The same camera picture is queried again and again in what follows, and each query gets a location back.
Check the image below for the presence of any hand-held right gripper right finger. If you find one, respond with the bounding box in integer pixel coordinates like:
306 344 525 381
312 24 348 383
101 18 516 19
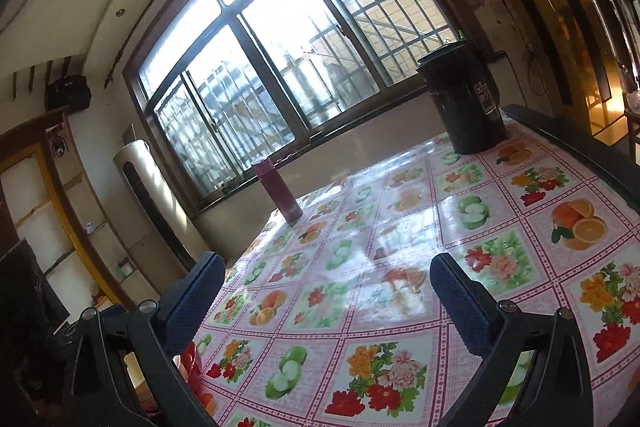
430 252 596 427

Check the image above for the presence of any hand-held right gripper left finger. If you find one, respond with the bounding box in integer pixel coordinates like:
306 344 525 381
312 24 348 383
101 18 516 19
62 251 227 427

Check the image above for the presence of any yellow framed door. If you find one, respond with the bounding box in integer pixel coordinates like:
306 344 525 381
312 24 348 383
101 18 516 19
0 107 138 313

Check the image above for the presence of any floral fruit print tablecloth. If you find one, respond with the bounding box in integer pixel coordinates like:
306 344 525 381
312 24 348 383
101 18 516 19
187 127 640 427

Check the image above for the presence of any white tower air conditioner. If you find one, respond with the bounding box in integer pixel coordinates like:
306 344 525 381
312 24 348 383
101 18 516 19
113 139 198 273

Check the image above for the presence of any maroon thermos bottle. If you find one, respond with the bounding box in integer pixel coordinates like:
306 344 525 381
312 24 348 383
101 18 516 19
251 157 303 225

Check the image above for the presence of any black bag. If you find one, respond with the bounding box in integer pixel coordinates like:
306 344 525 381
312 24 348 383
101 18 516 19
45 76 92 112

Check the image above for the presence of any black electric kettle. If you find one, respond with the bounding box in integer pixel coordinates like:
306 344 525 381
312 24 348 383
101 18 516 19
416 39 507 155

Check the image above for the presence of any brown framed barred window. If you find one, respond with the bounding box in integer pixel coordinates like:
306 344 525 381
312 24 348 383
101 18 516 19
122 0 481 212

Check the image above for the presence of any gold framed glass partition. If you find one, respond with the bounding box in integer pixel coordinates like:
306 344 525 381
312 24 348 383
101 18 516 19
460 0 640 142

